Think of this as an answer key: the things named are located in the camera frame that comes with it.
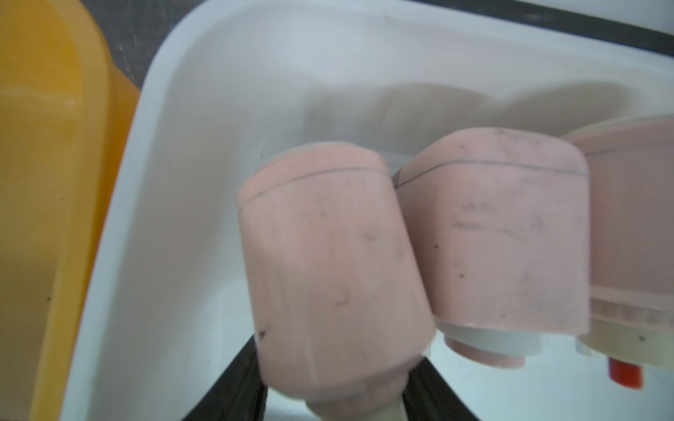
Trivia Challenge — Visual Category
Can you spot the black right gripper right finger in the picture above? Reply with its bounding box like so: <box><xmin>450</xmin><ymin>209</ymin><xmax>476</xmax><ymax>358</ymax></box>
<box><xmin>403</xmin><ymin>358</ymin><xmax>478</xmax><ymax>421</ymax></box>

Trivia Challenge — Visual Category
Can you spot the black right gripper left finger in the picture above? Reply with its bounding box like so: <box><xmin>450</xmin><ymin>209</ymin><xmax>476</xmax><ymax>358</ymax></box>
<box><xmin>184</xmin><ymin>337</ymin><xmax>268</xmax><ymax>421</ymax></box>

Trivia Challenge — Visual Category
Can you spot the white plastic storage tray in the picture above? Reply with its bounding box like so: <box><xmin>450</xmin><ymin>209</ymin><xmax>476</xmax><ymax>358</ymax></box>
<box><xmin>61</xmin><ymin>1</ymin><xmax>673</xmax><ymax>420</ymax></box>

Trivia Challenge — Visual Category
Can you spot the yellow plastic storage tray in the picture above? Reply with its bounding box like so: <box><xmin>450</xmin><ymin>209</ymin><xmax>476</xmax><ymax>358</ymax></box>
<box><xmin>1</xmin><ymin>1</ymin><xmax>140</xmax><ymax>420</ymax></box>

